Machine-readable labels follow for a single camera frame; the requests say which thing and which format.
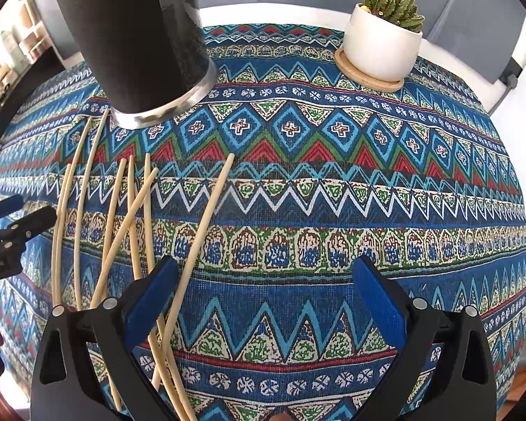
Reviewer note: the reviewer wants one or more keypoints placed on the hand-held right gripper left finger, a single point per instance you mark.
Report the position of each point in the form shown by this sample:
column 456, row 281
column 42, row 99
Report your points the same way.
column 151, row 298

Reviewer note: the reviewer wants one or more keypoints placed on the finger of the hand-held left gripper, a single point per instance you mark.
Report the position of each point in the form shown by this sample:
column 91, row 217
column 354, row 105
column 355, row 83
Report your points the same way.
column 4, row 207
column 35, row 223

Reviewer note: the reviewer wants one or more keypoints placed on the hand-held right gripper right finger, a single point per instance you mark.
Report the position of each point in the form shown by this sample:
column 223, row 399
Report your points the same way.
column 379, row 298

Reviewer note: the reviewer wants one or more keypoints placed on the bunch of wooden chopsticks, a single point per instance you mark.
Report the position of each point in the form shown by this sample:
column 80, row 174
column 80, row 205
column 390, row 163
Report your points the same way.
column 83, row 210

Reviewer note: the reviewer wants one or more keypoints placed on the black cylindrical utensil holder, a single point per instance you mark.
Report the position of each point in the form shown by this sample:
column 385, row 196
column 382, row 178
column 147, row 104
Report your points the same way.
column 136, row 44

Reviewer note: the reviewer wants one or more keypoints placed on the blue patterned tablecloth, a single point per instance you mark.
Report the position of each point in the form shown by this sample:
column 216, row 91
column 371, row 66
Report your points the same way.
column 289, row 228

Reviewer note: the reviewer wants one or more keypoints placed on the black panel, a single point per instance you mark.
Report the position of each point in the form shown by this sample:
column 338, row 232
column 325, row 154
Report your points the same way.
column 22, row 83

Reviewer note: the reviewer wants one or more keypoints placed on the cluttered white shelf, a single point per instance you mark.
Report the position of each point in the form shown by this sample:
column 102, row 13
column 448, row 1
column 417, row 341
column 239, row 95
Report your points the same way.
column 17, row 30

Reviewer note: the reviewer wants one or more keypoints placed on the round wooden saucer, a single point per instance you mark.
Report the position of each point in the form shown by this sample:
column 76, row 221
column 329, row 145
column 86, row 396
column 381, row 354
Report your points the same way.
column 368, row 80

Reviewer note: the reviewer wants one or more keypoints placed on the white round plant pot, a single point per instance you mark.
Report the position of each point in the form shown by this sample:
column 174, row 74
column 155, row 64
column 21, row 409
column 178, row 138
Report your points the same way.
column 379, row 48

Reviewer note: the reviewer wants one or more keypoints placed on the black clamp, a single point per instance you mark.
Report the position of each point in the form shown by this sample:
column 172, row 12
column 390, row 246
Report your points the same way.
column 510, row 78

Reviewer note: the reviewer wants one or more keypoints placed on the green cactus plant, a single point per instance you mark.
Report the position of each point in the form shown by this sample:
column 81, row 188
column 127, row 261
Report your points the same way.
column 392, row 2

